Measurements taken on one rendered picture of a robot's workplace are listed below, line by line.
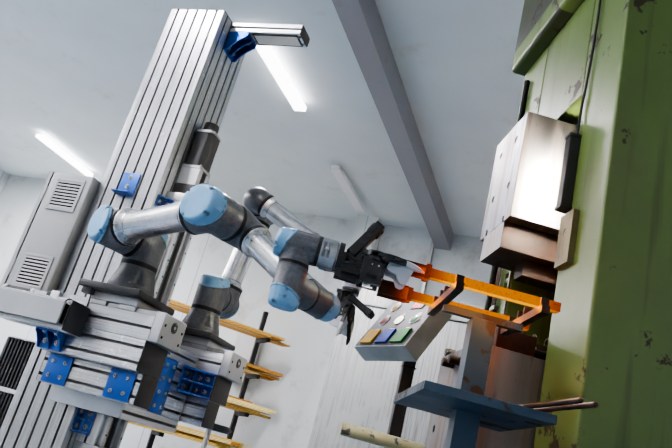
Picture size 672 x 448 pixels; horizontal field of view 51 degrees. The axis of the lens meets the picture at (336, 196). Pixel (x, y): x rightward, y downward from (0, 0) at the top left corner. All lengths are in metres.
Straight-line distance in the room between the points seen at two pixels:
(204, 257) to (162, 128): 7.75
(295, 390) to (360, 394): 4.39
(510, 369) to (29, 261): 1.67
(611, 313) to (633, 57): 0.80
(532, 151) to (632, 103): 0.39
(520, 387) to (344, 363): 3.03
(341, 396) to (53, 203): 2.86
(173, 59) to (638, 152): 1.73
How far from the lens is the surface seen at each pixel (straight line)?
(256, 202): 2.82
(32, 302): 2.28
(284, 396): 9.39
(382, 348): 2.79
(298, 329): 9.53
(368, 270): 1.68
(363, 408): 4.99
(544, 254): 2.43
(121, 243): 2.22
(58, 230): 2.70
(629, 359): 2.01
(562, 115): 2.67
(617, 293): 2.03
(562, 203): 2.28
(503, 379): 2.14
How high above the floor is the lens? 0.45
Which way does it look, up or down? 21 degrees up
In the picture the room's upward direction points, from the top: 15 degrees clockwise
